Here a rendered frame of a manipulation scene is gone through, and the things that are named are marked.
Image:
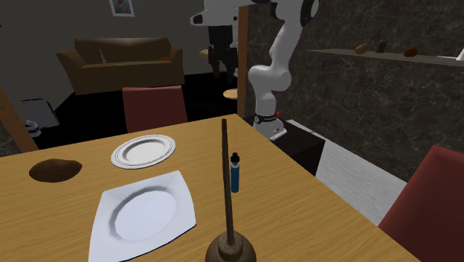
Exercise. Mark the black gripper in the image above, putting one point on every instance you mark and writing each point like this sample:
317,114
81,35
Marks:
220,40

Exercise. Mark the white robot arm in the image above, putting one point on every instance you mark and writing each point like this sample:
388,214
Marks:
277,72

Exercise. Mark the round wooden stool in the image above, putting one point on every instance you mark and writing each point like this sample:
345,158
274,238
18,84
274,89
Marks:
231,94
204,53

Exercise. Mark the red chair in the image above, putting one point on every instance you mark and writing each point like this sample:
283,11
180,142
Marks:
154,107
431,210

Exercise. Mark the brown sofa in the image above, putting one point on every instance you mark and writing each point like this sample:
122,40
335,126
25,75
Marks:
123,65

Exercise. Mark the dark robot stand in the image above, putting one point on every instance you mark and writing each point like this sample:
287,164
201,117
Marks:
302,145

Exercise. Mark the round white plate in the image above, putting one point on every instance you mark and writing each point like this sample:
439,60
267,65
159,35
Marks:
143,151

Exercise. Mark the blue bottle with black cap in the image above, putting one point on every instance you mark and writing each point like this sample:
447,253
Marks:
235,177

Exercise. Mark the brown wooden plunger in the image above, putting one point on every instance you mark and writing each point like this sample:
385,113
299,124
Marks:
227,181

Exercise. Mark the wooden table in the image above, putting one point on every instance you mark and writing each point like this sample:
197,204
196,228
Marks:
290,203

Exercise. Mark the square white plate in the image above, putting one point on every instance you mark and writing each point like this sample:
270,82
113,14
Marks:
143,216

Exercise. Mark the white box on floor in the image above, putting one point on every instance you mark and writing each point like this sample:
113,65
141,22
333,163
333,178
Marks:
38,112

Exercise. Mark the white and blue small container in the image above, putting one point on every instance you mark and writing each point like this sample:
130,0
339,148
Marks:
32,128

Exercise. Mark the brown oval potato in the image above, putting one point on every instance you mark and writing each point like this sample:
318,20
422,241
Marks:
55,170

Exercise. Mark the wooden post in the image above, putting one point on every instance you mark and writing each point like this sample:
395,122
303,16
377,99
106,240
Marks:
242,61
14,123

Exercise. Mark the framed wall picture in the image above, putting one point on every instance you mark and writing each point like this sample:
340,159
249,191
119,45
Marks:
122,7

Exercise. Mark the wall shelf with items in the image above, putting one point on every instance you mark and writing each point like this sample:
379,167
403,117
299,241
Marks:
391,55

